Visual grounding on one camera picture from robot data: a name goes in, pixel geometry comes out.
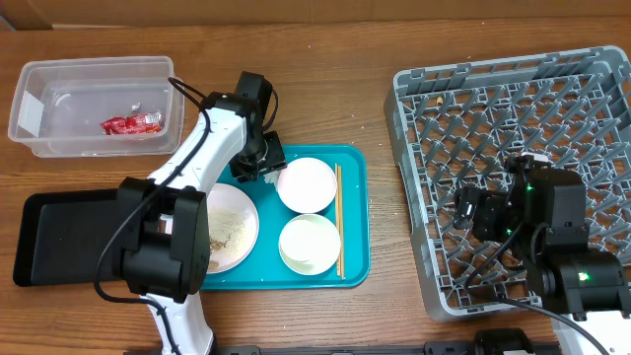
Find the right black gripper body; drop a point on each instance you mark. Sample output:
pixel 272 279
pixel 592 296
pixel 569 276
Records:
pixel 492 223

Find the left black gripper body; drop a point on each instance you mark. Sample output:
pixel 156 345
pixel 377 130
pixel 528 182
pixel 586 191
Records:
pixel 259 156

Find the white tissue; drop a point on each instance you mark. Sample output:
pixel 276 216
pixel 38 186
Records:
pixel 272 177

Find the white paper cup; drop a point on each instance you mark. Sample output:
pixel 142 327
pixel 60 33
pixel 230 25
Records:
pixel 307 185

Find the wooden chopstick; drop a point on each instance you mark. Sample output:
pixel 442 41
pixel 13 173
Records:
pixel 337 218
pixel 341 228

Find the white bowl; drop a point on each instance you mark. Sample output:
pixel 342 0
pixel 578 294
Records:
pixel 309 244

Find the red snack wrapper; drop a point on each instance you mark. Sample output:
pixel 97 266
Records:
pixel 139 123

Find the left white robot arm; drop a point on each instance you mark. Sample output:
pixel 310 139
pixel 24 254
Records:
pixel 162 247

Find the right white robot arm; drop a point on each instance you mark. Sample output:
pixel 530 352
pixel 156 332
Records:
pixel 541 220

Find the grey dishwasher rack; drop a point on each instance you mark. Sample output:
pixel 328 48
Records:
pixel 455 125

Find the pink plate with food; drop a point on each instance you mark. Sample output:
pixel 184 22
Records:
pixel 233 227

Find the teal serving tray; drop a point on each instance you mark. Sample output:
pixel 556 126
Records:
pixel 263 269

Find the clear plastic bin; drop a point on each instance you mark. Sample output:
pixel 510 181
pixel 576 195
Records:
pixel 60 106

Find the black tray bin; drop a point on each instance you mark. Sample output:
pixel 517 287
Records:
pixel 63 235

